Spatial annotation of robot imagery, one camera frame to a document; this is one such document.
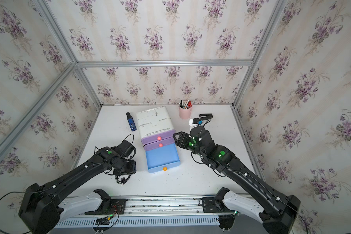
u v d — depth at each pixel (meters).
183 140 0.59
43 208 0.37
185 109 1.04
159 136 0.78
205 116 1.11
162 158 0.87
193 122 0.63
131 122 1.05
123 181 0.82
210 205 0.71
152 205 0.75
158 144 0.84
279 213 0.38
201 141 0.49
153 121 0.82
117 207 0.72
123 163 0.64
